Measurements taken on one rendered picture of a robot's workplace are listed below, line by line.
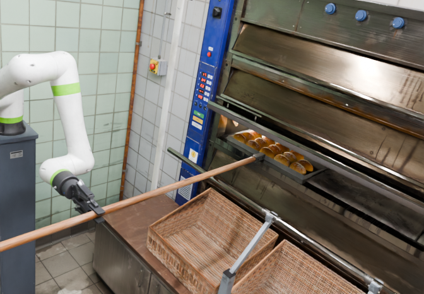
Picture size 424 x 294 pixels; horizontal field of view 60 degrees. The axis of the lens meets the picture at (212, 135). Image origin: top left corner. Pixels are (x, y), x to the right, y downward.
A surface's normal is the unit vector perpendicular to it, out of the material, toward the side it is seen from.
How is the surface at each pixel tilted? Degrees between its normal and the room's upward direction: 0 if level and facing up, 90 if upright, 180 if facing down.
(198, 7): 90
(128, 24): 90
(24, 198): 90
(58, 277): 0
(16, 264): 90
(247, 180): 70
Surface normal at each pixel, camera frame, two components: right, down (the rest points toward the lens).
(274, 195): -0.58, -0.17
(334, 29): -0.69, 0.15
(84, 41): 0.70, 0.39
